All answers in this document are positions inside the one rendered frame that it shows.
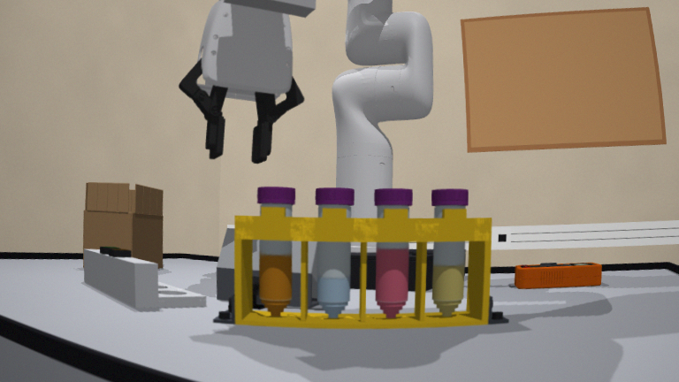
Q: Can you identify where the black table edge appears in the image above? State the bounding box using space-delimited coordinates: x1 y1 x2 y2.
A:
0 252 679 382

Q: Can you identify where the purple screw cap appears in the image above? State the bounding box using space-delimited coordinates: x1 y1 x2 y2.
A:
257 187 295 205
316 187 355 206
374 188 413 206
431 189 469 206

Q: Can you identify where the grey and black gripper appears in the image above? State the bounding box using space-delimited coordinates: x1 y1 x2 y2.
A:
179 0 304 164

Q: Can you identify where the brown cardboard box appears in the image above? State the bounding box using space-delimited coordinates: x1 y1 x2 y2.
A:
83 182 164 269

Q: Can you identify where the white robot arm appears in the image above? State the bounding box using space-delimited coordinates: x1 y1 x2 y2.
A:
224 0 433 218

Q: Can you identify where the grey button housing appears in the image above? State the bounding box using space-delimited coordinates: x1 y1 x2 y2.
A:
217 228 319 309

